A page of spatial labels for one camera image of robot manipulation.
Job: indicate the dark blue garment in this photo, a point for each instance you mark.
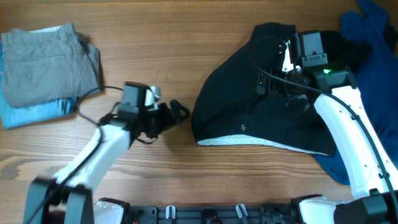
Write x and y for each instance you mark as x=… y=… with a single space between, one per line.
x=379 y=101

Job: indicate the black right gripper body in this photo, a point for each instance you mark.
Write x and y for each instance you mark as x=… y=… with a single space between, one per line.
x=265 y=79

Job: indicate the folded grey trousers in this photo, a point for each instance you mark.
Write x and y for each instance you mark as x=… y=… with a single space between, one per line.
x=47 y=64

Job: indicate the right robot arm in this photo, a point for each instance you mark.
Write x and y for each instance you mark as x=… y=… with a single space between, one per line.
x=334 y=93

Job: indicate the folded light blue jeans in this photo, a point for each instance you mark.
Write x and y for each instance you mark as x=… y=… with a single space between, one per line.
x=15 y=117

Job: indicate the black shorts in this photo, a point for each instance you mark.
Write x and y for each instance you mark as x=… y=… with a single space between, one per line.
x=230 y=111

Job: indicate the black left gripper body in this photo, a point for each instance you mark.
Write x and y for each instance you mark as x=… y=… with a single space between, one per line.
x=162 y=116

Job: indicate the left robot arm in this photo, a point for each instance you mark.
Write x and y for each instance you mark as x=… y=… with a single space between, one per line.
x=67 y=197

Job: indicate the black garment under blue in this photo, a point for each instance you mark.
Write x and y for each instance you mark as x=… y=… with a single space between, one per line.
x=370 y=59

